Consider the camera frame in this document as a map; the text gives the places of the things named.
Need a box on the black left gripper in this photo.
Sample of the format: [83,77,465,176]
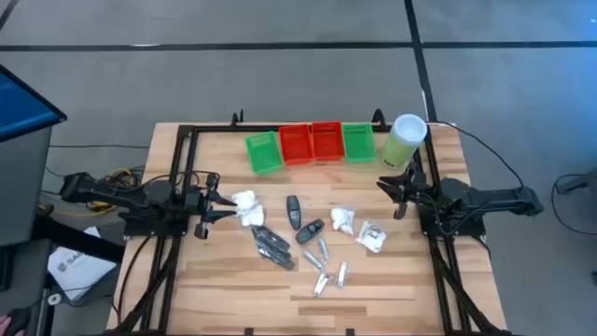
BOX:
[193,173,239,241]

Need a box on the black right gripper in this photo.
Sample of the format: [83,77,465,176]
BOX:
[375,161,429,221]

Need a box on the green plastic basket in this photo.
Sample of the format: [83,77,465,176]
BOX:
[244,131,285,176]
[341,122,378,165]

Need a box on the green wipes canister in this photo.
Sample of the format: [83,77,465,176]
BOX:
[379,113,429,171]

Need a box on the red plastic basket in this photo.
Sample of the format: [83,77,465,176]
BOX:
[310,120,346,162]
[278,123,315,167]

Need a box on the black desk beam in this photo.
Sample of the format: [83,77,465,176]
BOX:
[31,215,126,264]

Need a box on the white paper sheet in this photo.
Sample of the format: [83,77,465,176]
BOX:
[47,226,118,302]

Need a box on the grey stand leg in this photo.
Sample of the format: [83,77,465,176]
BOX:
[554,167,597,196]

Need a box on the grey cart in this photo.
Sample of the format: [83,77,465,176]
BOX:
[0,125,53,247]

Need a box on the blue screen monitor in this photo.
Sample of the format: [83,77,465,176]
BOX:
[0,63,68,144]

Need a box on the black computer mouse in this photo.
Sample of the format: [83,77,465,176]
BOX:
[3,306,32,335]

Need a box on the person's hand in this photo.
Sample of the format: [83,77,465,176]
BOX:
[0,315,24,336]

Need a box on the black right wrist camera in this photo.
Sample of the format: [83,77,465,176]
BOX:
[416,185,437,207]

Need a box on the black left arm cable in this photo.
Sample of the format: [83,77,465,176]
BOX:
[139,169,220,188]

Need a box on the black aluminium table frame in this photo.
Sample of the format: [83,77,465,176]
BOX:
[100,107,514,336]

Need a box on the yellow cable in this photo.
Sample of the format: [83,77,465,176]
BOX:
[50,166,141,218]

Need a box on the black left base cable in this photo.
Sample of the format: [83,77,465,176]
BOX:
[115,235,155,326]

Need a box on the black floor cable loop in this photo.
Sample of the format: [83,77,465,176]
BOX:
[551,173,597,237]

